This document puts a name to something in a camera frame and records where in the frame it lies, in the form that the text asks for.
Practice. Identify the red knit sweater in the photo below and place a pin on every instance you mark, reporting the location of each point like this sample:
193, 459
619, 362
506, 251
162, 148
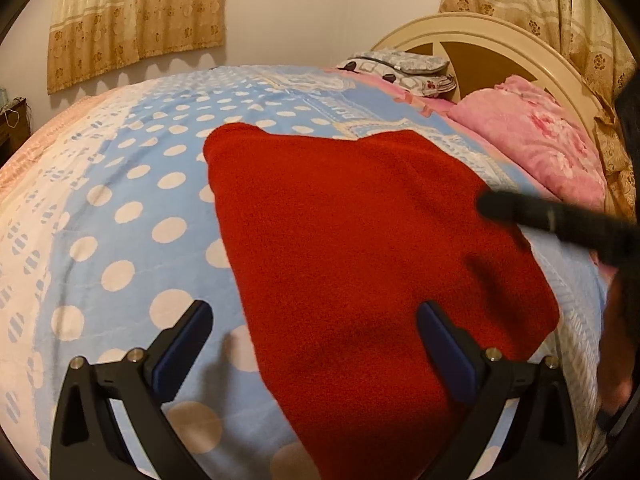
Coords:
350, 235

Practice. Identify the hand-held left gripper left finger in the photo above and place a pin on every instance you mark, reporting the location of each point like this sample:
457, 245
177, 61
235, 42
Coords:
180, 355

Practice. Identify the person's right forearm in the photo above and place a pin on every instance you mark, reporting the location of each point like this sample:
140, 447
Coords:
617, 350

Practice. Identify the grey patterned pillow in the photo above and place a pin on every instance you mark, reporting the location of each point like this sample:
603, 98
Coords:
425, 85
400, 61

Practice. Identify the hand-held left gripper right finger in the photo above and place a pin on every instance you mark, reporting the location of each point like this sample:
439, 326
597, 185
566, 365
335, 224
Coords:
450, 355

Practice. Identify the pink floral pillow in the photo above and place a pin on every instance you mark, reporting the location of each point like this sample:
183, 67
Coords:
525, 130

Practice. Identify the cream bed headboard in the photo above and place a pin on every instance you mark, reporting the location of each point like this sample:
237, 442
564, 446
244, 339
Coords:
500, 25

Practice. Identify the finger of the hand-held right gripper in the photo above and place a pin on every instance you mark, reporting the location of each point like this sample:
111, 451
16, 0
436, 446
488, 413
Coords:
540, 215

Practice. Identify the dark wooden desk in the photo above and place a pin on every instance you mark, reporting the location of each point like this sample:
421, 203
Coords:
12, 130

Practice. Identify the beige patterned curtain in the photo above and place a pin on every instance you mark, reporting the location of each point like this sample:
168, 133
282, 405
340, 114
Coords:
550, 5
125, 20

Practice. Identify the polka dot blanket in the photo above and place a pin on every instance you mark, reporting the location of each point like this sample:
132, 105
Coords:
125, 185

